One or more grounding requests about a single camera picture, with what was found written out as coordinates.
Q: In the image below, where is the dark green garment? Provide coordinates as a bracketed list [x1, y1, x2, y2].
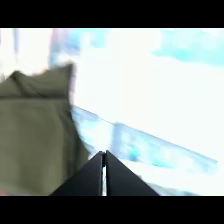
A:
[0, 63, 92, 197]

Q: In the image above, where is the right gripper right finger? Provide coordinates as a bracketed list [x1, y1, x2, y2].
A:
[105, 149, 160, 197]

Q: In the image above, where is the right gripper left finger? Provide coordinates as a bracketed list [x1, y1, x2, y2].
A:
[49, 150, 105, 197]

